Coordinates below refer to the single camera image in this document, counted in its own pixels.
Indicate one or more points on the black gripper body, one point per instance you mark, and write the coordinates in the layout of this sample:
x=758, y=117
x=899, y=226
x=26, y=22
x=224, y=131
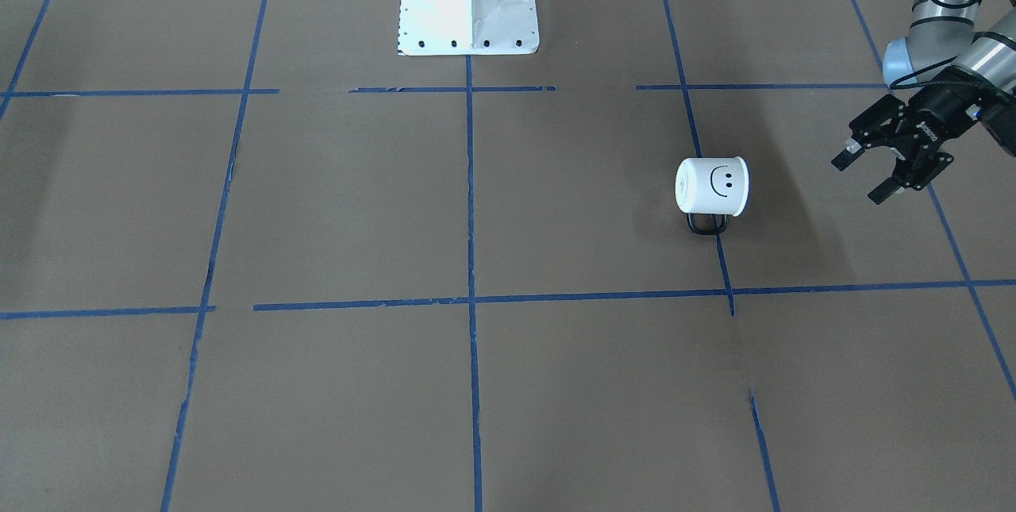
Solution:
x=939, y=118

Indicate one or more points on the white camera pedestal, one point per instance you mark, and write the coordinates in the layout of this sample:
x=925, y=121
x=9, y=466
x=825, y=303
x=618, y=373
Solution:
x=467, y=27

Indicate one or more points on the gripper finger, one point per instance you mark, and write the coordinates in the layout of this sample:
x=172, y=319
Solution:
x=888, y=188
x=853, y=151

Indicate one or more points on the brown paper table cover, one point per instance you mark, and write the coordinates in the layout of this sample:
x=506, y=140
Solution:
x=255, y=260

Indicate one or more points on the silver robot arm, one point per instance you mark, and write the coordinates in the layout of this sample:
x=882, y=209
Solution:
x=943, y=34

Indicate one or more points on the white smiley mug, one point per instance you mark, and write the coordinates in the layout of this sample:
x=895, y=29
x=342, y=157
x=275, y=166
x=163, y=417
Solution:
x=717, y=187

